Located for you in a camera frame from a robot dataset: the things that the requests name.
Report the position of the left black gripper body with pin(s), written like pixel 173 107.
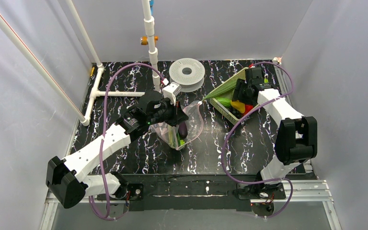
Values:
pixel 178 113

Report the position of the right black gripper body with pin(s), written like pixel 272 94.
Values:
pixel 240 94

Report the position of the yellow toy lemon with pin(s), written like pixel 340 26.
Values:
pixel 239 106

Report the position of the purple toy eggplant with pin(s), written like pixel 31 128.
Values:
pixel 182 130

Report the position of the clear pink zip top bag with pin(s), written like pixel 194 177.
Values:
pixel 178 136

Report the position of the dark toy grape bunch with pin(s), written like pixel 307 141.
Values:
pixel 236 113

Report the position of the toy celery stalk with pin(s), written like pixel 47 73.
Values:
pixel 172 137

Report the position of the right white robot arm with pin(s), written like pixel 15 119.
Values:
pixel 296 139

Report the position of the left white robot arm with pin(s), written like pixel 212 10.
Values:
pixel 69 178

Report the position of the green toy okra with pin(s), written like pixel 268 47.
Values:
pixel 225 87

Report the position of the green perforated plastic basket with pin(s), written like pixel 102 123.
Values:
pixel 226 111

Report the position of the green toy cucumber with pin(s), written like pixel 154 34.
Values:
pixel 226 102

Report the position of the grey filament spool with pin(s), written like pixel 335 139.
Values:
pixel 189 73

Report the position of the orange pipe clamp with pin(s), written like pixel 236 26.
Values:
pixel 144 40

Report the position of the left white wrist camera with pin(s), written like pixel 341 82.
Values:
pixel 171 91

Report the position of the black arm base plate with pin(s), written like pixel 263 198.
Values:
pixel 192 191

